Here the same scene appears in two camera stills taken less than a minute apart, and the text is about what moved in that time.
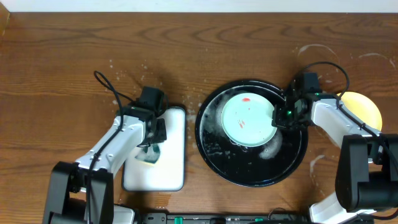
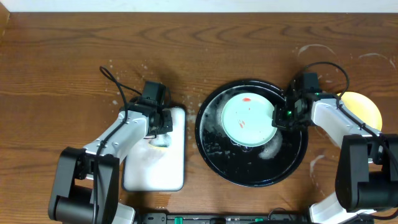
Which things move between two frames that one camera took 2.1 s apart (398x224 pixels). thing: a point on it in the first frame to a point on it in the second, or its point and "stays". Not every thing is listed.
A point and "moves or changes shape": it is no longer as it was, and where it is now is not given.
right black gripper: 278,119 stays
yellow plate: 363,108 stays
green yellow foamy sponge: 150,154 moves or changes shape
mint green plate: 247,120 stays
